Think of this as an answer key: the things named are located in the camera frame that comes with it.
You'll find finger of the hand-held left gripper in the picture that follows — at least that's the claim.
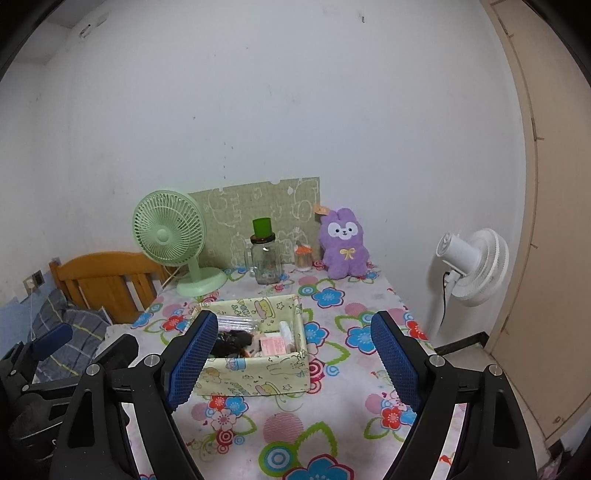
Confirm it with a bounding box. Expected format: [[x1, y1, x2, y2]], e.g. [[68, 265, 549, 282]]
[[87, 335, 139, 371], [0, 323, 73, 376]]

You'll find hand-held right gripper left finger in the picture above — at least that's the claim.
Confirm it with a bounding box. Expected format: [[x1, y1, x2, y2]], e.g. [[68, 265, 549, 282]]
[[48, 310, 219, 480]]

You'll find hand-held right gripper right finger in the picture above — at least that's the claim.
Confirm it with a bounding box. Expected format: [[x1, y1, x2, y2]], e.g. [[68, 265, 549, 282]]
[[370, 310, 539, 480]]

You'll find black cloth bundle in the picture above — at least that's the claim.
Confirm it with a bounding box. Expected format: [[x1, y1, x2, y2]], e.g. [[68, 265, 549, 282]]
[[210, 330, 253, 357]]

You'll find clear plastic packet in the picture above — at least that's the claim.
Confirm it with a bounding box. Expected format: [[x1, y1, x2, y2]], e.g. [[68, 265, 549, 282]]
[[217, 316, 260, 332]]

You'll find yellow cartoon print storage box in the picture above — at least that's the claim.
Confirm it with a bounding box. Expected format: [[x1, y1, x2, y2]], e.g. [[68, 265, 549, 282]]
[[191, 294, 309, 398]]

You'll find pink packet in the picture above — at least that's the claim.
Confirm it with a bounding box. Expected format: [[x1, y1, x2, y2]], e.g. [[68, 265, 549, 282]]
[[259, 335, 288, 356]]

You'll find white tissue roll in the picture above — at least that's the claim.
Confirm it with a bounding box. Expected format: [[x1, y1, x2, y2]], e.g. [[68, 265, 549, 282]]
[[277, 320, 297, 352]]

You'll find grey plaid blanket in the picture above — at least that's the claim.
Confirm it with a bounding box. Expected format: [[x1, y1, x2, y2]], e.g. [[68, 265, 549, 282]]
[[30, 288, 112, 382]]

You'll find purple plush bunny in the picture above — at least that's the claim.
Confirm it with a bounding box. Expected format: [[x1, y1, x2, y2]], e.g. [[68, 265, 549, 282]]
[[314, 205, 371, 280]]

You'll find glass jar with green lid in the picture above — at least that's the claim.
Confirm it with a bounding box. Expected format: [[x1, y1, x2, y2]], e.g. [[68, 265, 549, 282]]
[[250, 217, 282, 284]]

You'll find white standing fan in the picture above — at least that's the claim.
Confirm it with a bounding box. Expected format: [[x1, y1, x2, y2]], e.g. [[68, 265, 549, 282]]
[[427, 228, 510, 341]]

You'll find green desk fan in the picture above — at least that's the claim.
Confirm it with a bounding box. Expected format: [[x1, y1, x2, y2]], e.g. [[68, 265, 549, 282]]
[[132, 188, 228, 297]]

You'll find small jar with orange lid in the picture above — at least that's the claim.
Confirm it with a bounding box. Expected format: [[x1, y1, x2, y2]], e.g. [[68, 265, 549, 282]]
[[294, 244, 315, 272]]

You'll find green cartoon print board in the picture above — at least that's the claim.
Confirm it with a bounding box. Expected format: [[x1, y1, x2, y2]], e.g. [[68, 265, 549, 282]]
[[188, 175, 321, 274]]

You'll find beige door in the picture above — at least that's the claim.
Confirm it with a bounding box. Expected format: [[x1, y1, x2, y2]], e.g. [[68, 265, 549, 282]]
[[480, 0, 591, 445]]

